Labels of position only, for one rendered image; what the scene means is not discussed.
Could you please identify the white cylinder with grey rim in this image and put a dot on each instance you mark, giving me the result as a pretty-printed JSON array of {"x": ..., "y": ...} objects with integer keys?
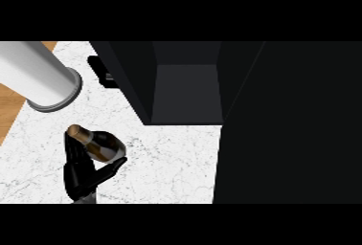
[{"x": 32, "y": 75}]

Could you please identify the dark wine bottle gold neck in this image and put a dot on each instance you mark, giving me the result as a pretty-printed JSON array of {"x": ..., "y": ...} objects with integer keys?
[{"x": 105, "y": 146}]

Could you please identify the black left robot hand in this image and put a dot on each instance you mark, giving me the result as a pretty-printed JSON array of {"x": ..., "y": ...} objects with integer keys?
[{"x": 77, "y": 173}]

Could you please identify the small black block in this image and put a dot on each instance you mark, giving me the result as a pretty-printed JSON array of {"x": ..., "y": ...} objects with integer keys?
[{"x": 100, "y": 71}]

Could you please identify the black open cabinet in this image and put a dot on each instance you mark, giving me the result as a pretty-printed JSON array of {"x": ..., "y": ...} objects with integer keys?
[{"x": 186, "y": 92}]

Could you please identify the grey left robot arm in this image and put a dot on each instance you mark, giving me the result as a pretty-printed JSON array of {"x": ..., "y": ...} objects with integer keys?
[{"x": 86, "y": 201}]

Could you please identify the black cabinet door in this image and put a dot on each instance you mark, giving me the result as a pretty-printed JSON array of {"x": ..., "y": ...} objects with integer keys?
[{"x": 291, "y": 127}]

